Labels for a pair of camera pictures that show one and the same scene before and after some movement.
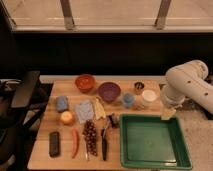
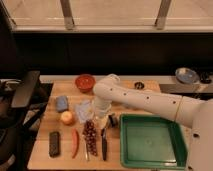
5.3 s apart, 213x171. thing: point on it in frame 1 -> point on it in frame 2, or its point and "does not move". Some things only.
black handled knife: x=104 y=141 does not move
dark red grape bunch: x=90 y=133 does not move
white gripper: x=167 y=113 -> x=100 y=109
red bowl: x=85 y=82 does not move
